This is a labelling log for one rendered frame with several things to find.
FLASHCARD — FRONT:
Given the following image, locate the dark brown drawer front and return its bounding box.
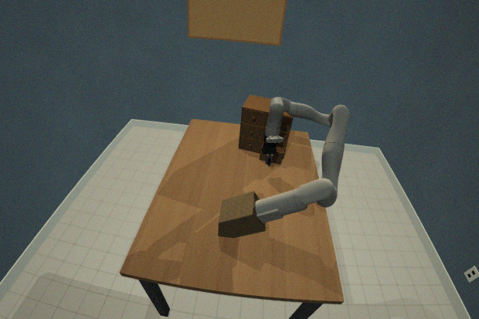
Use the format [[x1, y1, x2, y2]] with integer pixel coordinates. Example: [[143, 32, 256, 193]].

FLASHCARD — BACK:
[[241, 123, 264, 140], [239, 137, 262, 153], [280, 117, 292, 132], [259, 142, 285, 165], [242, 108, 267, 127], [278, 131, 288, 145]]

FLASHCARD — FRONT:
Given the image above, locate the brown wooden chest of drawers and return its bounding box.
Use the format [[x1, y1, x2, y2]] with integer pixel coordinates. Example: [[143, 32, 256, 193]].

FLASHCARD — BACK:
[[239, 95, 294, 149]]

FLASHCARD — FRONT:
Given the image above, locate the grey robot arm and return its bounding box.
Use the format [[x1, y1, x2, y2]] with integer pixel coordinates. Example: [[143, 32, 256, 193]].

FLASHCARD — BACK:
[[255, 97, 350, 223]]

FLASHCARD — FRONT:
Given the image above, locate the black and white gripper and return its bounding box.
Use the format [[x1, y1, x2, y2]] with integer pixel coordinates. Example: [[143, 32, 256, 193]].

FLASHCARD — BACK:
[[262, 127, 284, 165]]

